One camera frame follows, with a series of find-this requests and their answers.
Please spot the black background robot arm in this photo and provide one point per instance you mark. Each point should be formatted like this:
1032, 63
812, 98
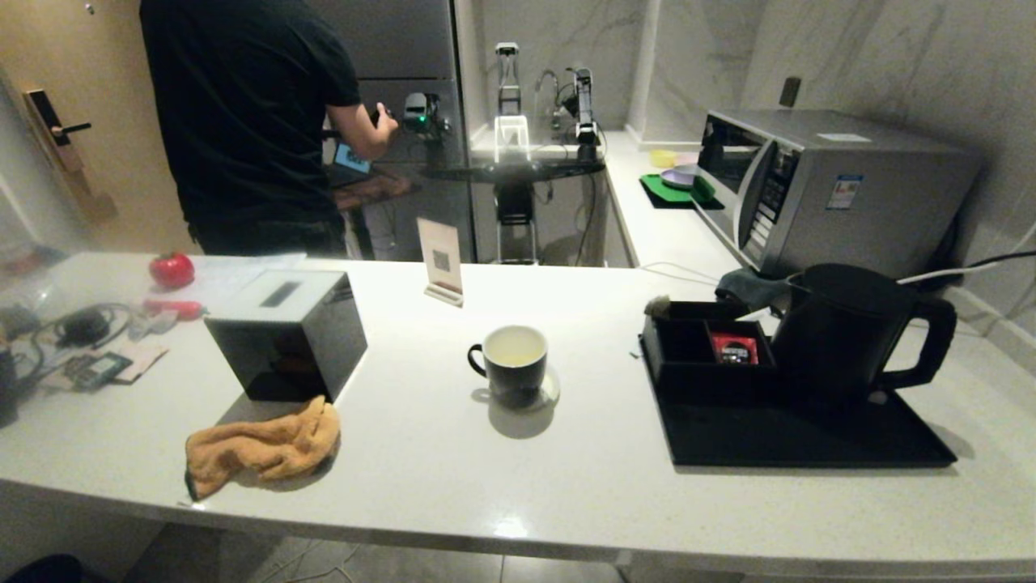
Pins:
584, 105

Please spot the grey refrigerator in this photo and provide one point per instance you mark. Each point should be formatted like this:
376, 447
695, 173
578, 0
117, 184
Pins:
405, 48

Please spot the brown wooden side table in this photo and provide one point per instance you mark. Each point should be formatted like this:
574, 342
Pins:
372, 190

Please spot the dark grey cloth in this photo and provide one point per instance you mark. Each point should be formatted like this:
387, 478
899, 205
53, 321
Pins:
745, 285

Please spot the yellow bowl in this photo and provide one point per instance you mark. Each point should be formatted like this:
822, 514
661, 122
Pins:
663, 157

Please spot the silver microwave oven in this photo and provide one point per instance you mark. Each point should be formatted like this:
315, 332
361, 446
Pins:
858, 202

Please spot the crumpled white wrapper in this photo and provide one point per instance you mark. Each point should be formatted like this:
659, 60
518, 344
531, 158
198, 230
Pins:
154, 324

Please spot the red toy tomato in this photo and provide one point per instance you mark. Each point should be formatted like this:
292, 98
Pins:
171, 270

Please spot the dark green printed packet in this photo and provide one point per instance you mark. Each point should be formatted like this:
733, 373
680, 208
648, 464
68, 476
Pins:
95, 370

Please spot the dark wall outlet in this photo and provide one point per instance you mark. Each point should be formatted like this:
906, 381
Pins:
790, 91

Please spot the person in black shirt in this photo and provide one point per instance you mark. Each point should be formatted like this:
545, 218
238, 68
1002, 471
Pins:
243, 121

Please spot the red tea packet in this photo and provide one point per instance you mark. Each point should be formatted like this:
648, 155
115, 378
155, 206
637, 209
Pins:
723, 344

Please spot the QR code table sign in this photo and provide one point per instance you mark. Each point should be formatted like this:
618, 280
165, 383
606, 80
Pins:
439, 255

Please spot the green mat black edge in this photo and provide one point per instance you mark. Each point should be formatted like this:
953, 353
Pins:
660, 193

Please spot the pink paper packet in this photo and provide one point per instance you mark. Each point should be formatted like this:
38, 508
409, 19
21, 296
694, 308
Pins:
146, 356

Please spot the black serving tray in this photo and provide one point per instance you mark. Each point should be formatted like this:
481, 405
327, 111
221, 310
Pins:
769, 437

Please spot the black computer mouse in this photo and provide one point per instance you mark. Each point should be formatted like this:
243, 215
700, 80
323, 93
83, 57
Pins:
81, 328

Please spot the grey device green light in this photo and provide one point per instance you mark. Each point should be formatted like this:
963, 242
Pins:
417, 109

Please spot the black mug white inside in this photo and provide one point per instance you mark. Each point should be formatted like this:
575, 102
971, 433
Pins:
510, 376

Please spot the chrome faucet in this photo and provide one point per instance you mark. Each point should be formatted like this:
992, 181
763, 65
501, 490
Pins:
555, 105

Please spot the black round pedestal table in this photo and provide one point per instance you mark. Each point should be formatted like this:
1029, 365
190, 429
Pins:
518, 168

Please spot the black tissue box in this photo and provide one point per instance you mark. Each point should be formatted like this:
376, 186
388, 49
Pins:
283, 356

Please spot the orange terry cloth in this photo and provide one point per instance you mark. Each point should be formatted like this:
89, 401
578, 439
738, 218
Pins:
259, 449

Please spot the black compartment box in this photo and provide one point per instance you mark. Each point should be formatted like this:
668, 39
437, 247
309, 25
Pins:
676, 368

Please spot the black laptop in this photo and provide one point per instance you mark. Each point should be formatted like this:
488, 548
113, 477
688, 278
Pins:
352, 158

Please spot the black electric kettle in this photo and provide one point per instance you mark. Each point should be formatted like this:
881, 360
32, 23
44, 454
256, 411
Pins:
834, 340

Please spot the black round floor object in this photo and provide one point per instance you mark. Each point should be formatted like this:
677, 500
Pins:
40, 569

